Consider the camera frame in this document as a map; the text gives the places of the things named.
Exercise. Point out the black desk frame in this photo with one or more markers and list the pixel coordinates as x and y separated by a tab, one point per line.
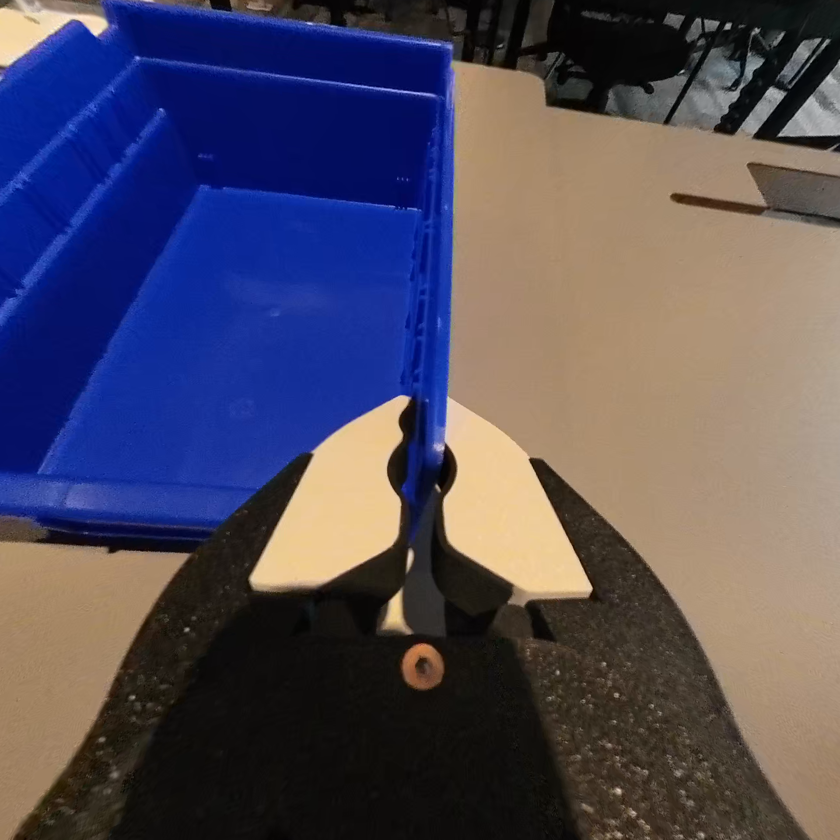
781	72

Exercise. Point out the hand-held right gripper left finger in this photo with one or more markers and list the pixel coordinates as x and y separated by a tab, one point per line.
334	512

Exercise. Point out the blue plastic bin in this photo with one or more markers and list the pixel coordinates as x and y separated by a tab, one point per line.
229	295

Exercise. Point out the black office chair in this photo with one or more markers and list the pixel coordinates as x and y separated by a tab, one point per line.
610	56

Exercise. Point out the grey slot cover flap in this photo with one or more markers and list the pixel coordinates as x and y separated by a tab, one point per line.
800	193

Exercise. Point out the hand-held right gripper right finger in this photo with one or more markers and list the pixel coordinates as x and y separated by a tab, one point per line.
512	518

